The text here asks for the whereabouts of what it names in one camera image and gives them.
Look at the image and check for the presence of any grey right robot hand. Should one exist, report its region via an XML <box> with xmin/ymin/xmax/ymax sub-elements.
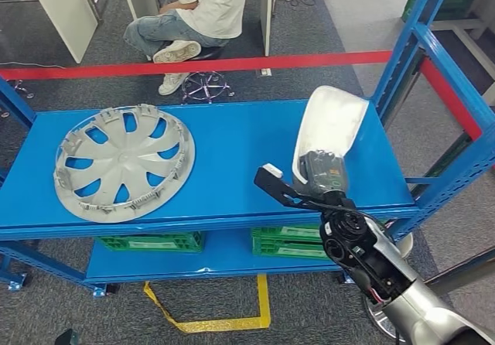
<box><xmin>297</xmin><ymin>150</ymin><xmax>349</xmax><ymax>198</ymax></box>

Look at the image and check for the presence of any white plastic car part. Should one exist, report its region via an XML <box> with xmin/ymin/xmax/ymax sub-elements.
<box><xmin>292</xmin><ymin>85</ymin><xmax>370</xmax><ymax>187</ymax></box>

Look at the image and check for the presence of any red barrier belt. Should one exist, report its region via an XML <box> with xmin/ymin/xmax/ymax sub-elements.
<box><xmin>0</xmin><ymin>50</ymin><xmax>393</xmax><ymax>81</ymax></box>

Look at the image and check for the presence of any seated person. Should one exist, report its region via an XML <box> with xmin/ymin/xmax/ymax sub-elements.
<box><xmin>122</xmin><ymin>0</ymin><xmax>248</xmax><ymax>97</ymax></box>

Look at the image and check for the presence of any silver wheel hub cap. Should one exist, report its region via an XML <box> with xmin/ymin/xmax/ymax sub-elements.
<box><xmin>53</xmin><ymin>103</ymin><xmax>197</xmax><ymax>225</ymax></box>

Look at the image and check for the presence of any white desk side panel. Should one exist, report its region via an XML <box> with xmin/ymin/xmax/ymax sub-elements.
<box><xmin>23</xmin><ymin>0</ymin><xmax>100</xmax><ymax>65</ymax></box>

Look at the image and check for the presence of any chrome chair base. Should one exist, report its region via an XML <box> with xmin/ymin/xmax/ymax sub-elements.
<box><xmin>0</xmin><ymin>78</ymin><xmax>35</xmax><ymax>119</ymax></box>

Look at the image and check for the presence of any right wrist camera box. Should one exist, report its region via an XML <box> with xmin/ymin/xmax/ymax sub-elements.
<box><xmin>253</xmin><ymin>163</ymin><xmax>329</xmax><ymax>211</ymax></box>

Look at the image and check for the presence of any white frame table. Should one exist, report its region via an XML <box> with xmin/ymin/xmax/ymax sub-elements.
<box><xmin>431</xmin><ymin>17</ymin><xmax>495</xmax><ymax>105</ymax></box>

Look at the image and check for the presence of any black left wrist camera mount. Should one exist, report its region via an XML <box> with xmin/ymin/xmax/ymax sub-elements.
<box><xmin>54</xmin><ymin>330</ymin><xmax>80</xmax><ymax>345</ymax></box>

